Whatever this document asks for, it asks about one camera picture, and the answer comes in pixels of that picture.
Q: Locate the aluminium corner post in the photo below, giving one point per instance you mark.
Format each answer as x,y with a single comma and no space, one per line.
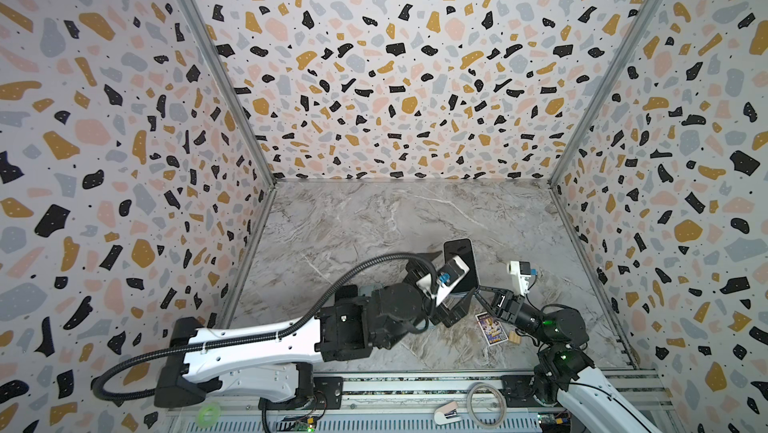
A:
209,53
623,55

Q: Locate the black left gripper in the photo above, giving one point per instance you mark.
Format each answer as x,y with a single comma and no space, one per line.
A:
452,314

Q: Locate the white pink stapler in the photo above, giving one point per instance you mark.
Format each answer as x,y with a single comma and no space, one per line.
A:
447,414

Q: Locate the green tape roll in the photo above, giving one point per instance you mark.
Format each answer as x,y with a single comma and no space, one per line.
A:
208,415

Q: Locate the aluminium corner post right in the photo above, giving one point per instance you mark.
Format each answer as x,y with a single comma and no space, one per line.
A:
623,55

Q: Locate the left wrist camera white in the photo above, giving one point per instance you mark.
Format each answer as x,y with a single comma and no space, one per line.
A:
437,287

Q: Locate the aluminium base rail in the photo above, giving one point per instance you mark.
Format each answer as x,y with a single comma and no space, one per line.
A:
488,401

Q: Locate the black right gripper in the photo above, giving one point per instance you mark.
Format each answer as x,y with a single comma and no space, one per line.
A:
507,304

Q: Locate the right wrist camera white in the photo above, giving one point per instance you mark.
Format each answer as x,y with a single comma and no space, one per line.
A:
523,276

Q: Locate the aluminium corner post left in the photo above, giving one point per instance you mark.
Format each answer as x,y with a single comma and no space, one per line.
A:
209,53

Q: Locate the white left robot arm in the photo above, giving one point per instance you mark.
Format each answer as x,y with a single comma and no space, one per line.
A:
276,361

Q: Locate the purple playing card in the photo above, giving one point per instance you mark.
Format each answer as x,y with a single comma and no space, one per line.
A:
492,330

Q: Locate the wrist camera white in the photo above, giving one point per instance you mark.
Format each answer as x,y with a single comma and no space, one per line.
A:
437,287
523,276

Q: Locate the black phone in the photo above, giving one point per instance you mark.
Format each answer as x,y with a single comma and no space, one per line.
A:
463,249

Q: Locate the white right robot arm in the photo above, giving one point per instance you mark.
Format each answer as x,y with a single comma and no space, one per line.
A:
565,375

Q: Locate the small wooden block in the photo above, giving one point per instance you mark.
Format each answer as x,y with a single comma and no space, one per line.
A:
514,338

